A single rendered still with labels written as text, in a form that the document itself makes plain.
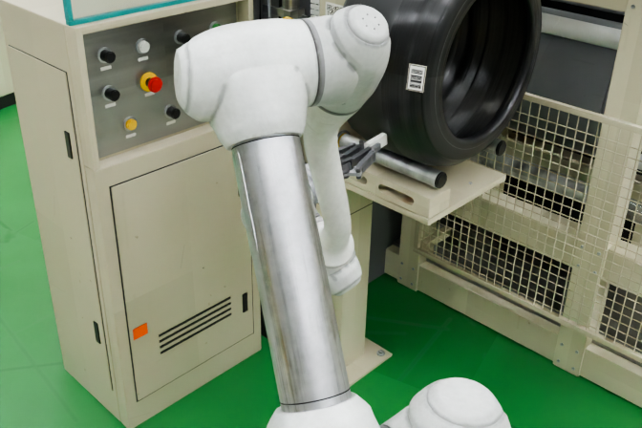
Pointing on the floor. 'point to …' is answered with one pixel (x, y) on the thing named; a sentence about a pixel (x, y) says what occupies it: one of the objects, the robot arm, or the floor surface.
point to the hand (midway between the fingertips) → (375, 143)
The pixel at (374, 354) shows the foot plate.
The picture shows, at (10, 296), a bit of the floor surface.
